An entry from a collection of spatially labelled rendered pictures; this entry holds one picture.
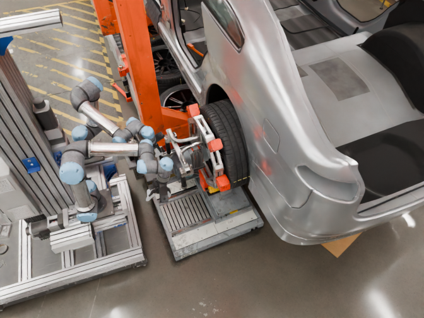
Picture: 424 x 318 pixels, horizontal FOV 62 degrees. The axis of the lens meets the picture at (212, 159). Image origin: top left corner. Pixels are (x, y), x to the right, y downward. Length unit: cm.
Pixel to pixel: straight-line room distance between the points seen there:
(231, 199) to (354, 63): 155
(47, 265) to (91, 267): 36
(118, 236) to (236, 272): 103
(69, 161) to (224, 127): 101
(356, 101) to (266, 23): 121
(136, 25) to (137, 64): 28
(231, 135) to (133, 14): 97
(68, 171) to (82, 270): 126
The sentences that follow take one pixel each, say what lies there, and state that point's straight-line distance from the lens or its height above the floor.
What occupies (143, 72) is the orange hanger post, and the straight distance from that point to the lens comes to 260.
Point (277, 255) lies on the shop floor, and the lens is 317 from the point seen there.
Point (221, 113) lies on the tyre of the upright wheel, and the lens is 244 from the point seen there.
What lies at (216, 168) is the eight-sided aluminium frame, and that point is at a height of 97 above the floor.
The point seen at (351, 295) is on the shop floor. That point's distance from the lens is 320.
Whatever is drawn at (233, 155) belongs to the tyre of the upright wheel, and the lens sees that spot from 236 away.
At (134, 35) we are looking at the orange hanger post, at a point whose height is 162.
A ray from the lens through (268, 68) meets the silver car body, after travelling 192.
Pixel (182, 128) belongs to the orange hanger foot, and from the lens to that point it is 307.
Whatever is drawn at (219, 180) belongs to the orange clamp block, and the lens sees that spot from 244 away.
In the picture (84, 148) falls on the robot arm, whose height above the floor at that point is 143.
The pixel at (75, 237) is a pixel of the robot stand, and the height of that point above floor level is 74.
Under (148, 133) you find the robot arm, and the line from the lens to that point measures 222.
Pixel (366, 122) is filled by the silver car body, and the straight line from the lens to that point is 296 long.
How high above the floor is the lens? 287
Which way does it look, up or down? 51 degrees down
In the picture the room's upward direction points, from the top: 1 degrees counter-clockwise
